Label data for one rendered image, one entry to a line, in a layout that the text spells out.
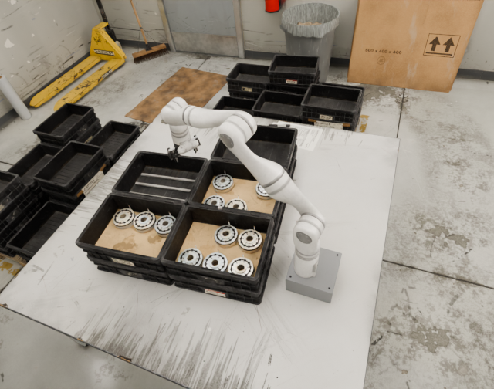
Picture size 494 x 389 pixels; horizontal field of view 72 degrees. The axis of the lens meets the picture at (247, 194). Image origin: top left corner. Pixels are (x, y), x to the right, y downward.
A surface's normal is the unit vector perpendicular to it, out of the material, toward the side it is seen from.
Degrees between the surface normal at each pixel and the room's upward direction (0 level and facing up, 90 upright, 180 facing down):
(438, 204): 0
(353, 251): 0
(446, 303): 0
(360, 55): 75
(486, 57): 90
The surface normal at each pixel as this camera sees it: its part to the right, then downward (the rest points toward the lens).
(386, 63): -0.36, 0.52
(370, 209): -0.10, -0.66
